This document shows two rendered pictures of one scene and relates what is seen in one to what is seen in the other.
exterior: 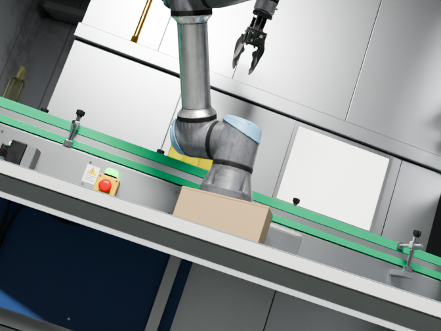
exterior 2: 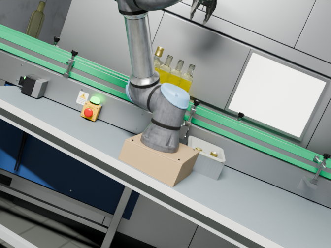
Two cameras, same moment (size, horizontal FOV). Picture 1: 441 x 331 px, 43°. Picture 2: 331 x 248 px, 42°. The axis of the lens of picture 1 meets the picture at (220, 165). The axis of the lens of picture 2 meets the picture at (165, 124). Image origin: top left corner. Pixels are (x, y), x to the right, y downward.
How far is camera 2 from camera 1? 0.66 m
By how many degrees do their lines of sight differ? 23
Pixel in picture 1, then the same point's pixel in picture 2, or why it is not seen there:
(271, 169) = (226, 86)
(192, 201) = (131, 151)
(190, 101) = (136, 72)
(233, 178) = (161, 137)
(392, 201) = (323, 114)
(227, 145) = (159, 110)
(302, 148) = (253, 71)
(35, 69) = not seen: outside the picture
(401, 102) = not seen: outside the picture
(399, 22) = not seen: outside the picture
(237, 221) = (160, 170)
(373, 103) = (321, 33)
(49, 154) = (53, 82)
